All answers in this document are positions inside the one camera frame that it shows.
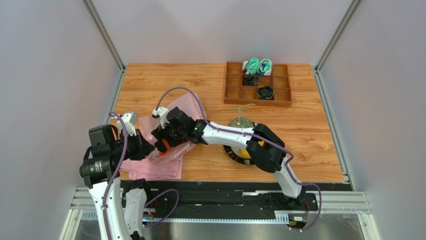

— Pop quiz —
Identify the pink plastic bag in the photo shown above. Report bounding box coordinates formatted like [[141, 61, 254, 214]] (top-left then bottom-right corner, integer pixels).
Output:
[[138, 93, 205, 164]]

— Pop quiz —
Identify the fake green netted melon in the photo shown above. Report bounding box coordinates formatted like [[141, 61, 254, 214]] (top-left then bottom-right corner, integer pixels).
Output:
[[227, 103, 255, 129]]

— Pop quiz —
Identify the fake yellow lemon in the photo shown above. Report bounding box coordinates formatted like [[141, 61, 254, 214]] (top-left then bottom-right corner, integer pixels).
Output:
[[239, 149, 251, 159]]

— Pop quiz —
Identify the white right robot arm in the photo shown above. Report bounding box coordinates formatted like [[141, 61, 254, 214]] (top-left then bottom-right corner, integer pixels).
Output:
[[151, 107, 306, 200]]

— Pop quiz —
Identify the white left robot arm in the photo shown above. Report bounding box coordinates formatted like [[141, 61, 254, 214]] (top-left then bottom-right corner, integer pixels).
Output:
[[79, 124, 155, 240]]

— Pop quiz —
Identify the pink folded cloth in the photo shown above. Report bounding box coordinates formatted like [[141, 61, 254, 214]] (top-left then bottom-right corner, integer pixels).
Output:
[[120, 156, 183, 181]]

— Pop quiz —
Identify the black rimmed plate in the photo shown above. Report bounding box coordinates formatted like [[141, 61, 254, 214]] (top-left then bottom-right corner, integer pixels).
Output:
[[223, 145, 255, 166]]

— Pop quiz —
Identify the wooden compartment tray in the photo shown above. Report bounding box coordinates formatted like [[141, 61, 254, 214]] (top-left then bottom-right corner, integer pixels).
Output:
[[223, 62, 293, 108]]

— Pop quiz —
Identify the black patterned rolled sock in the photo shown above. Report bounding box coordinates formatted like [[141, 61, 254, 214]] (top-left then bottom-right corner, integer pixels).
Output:
[[242, 74, 259, 87]]

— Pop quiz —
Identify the dark blue yellow rolled sock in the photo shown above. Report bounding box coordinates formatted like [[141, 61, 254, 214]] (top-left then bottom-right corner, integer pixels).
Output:
[[257, 85, 275, 100]]

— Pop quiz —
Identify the teal white rolled sock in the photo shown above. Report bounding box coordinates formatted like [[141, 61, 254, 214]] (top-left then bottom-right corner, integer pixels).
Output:
[[242, 57, 260, 75]]

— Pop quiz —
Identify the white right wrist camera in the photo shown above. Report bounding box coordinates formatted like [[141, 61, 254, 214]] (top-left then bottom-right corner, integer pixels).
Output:
[[152, 107, 169, 129]]

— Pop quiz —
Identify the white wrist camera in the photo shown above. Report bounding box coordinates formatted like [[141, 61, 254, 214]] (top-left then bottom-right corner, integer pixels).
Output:
[[152, 107, 169, 129], [117, 111, 138, 136]]

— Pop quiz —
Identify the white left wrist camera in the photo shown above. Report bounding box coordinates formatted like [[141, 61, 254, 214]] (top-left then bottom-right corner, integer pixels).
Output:
[[117, 111, 138, 136]]

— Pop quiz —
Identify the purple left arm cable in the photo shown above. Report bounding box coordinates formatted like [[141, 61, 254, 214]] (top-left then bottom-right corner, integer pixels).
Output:
[[101, 111, 180, 240]]

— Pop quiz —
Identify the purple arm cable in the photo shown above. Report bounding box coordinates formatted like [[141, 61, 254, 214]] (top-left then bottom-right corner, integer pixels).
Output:
[[155, 86, 322, 232], [101, 111, 180, 240]]

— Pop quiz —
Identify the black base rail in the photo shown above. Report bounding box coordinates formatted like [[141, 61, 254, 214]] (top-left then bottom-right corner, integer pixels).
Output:
[[119, 180, 354, 221]]

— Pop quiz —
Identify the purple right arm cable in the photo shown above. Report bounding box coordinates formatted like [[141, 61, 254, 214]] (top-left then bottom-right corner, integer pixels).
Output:
[[155, 86, 322, 232]]

